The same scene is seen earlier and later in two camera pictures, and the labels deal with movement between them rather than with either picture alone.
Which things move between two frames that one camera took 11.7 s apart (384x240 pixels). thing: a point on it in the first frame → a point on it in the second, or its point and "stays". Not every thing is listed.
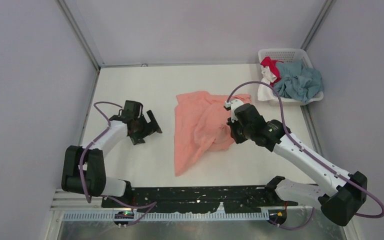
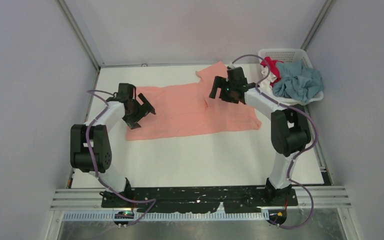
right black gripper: [235, 131] → [221, 91]
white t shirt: [265, 92] stays
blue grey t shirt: [296, 81] stays
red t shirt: [272, 64] stays
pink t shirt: [201, 126] → [186, 108]
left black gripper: [145, 126] → [139, 112]
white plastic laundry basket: [288, 55] stays
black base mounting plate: [168, 199] stays
